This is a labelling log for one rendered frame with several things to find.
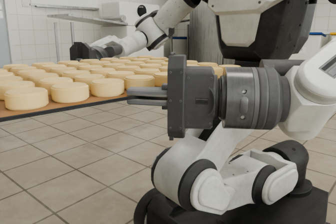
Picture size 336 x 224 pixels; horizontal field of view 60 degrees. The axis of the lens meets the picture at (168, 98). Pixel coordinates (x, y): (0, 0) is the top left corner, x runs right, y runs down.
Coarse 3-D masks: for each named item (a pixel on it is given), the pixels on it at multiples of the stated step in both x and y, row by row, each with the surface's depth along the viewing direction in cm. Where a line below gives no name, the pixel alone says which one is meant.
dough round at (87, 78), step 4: (76, 76) 47; (80, 76) 47; (84, 76) 47; (88, 76) 47; (92, 76) 47; (96, 76) 47; (100, 76) 47; (104, 76) 49; (76, 80) 47; (80, 80) 46; (84, 80) 46; (88, 80) 46; (88, 84) 46; (88, 88) 46
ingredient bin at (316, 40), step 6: (312, 36) 409; (318, 36) 404; (324, 36) 420; (306, 42) 415; (312, 42) 410; (318, 42) 406; (324, 42) 427; (306, 48) 416; (312, 48) 411; (318, 48) 407; (294, 54) 428; (300, 54) 423; (306, 54) 418
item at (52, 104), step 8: (48, 96) 42; (96, 96) 42; (112, 96) 42; (120, 96) 42; (0, 104) 38; (48, 104) 38; (56, 104) 38; (64, 104) 38; (72, 104) 38; (0, 112) 34; (8, 112) 34; (16, 112) 34; (24, 112) 34
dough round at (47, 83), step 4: (40, 80) 44; (44, 80) 44; (48, 80) 44; (52, 80) 44; (56, 80) 44; (60, 80) 44; (64, 80) 44; (68, 80) 44; (72, 80) 45; (40, 84) 43; (44, 84) 43; (48, 84) 43; (52, 84) 43; (48, 88) 43; (48, 92) 43
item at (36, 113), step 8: (128, 96) 41; (136, 96) 42; (144, 96) 43; (80, 104) 37; (88, 104) 38; (96, 104) 38; (32, 112) 33; (40, 112) 34; (48, 112) 35; (0, 120) 32
